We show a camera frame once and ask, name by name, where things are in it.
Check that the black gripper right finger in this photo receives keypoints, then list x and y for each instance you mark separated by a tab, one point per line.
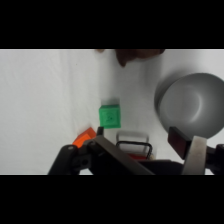
195	156

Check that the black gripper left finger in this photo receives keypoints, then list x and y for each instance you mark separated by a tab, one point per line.
100	155

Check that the brown toy deer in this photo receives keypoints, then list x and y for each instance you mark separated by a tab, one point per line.
133	55

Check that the grey bowl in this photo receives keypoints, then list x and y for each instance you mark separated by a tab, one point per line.
195	105

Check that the orange cube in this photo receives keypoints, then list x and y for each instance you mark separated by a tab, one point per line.
85	137

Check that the green cube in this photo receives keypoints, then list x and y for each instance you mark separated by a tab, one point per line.
110	116

